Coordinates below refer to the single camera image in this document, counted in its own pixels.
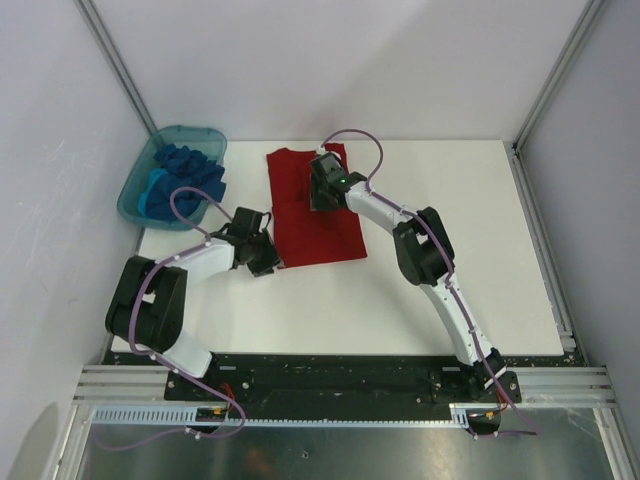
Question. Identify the red t shirt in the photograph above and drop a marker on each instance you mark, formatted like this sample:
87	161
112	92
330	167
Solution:
304	237

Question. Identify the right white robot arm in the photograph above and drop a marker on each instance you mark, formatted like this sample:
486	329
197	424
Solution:
425	257

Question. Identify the light blue t shirt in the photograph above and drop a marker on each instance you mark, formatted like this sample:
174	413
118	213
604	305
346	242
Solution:
151	194

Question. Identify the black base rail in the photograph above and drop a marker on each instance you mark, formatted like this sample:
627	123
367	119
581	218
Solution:
348	387

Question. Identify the left aluminium frame post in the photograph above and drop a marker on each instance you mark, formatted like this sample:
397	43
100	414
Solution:
106	44

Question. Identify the aluminium frame post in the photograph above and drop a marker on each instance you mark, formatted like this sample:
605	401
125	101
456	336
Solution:
569	54
106	44

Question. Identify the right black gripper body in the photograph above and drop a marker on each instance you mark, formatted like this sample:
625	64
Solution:
319	198

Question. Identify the teal plastic bin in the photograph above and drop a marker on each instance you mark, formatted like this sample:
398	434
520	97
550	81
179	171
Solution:
183	201

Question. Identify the dark blue t shirt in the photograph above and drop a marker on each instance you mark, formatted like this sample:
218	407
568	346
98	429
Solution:
185	168

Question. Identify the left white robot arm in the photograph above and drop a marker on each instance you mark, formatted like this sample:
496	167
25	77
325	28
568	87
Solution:
147	308

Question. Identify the right aluminium frame post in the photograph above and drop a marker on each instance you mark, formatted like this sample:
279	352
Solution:
569	54

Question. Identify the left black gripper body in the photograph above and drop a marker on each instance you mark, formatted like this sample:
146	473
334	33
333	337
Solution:
263	255

